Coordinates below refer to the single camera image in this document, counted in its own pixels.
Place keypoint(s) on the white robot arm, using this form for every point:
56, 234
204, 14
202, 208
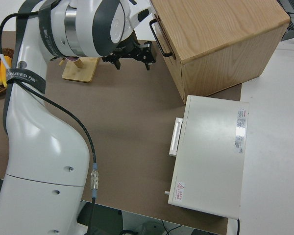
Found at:
39, 147

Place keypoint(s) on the black metal frame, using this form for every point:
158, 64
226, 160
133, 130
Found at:
292, 22

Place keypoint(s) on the brown table mat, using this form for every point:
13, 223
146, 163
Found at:
125, 110

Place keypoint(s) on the bamboo mug tree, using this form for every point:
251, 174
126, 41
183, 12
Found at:
79, 72

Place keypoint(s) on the wooden drawer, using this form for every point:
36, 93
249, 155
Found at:
165, 36

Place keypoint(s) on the light wooden cabinet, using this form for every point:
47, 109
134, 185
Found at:
223, 36

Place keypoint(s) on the white toaster oven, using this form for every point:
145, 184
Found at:
210, 156

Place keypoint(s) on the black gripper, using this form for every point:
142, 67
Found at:
127, 50

